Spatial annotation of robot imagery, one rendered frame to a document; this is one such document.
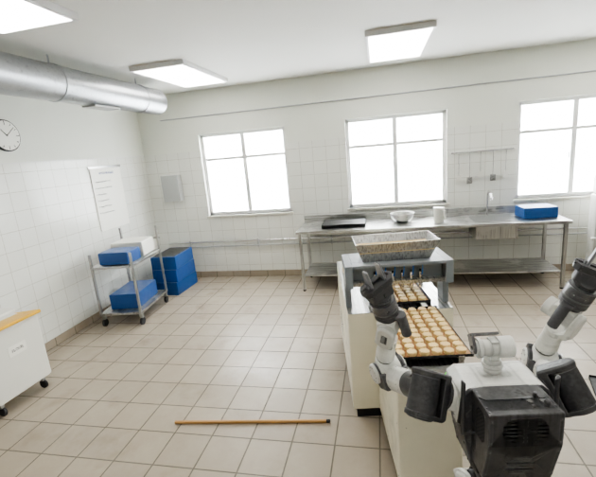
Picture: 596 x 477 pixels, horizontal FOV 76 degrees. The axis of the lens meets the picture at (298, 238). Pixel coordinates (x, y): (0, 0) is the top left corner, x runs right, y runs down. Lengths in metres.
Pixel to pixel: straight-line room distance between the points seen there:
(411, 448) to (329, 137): 4.42
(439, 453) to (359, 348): 0.81
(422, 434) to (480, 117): 4.49
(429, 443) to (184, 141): 5.44
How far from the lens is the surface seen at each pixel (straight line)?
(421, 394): 1.33
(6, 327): 4.07
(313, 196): 5.92
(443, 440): 2.45
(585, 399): 1.50
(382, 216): 5.83
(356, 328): 2.78
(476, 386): 1.34
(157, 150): 6.78
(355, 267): 2.61
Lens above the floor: 1.97
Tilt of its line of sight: 13 degrees down
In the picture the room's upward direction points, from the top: 5 degrees counter-clockwise
